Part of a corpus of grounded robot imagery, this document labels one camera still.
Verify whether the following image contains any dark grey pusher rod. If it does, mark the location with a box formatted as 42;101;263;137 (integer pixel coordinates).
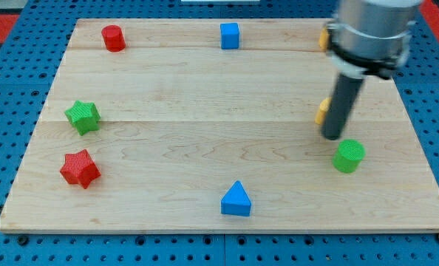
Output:
321;74;364;140

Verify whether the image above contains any green cylinder block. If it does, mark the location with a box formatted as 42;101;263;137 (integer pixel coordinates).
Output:
332;139;366;174

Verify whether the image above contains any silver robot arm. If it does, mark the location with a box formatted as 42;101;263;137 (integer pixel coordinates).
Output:
321;0;422;140

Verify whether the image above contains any yellow heart block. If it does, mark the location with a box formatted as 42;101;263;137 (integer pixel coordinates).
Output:
314;97;331;125

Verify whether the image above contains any yellow block at top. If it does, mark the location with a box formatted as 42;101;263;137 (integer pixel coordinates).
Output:
319;27;330;52

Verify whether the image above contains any blue cube block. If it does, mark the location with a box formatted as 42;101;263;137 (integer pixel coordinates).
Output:
220;22;239;50

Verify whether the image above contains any blue triangle block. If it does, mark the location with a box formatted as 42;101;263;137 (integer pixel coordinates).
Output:
220;180;252;216

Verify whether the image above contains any wooden board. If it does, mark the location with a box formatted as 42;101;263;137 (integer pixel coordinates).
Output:
0;18;439;234

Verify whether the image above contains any red cylinder block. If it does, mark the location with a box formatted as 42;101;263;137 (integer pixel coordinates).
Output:
101;25;126;52

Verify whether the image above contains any green star block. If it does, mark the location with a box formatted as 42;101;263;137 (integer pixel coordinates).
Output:
64;100;101;136

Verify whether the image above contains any red star block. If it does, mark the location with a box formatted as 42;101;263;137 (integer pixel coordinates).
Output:
60;149;101;189

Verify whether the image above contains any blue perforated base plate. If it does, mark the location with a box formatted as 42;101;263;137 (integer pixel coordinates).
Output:
0;1;439;265

